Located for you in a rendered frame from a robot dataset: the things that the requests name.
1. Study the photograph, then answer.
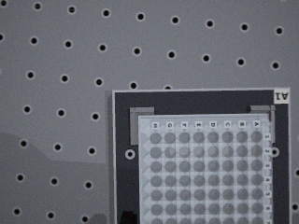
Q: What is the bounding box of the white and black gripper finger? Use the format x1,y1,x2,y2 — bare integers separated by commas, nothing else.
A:
120,211,137,224

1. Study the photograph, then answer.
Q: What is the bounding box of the light grey perforated base plate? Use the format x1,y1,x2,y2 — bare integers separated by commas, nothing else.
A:
0,0,299,224

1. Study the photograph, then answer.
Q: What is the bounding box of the clear multi-well plate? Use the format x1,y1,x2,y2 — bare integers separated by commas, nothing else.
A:
138,113,273,224

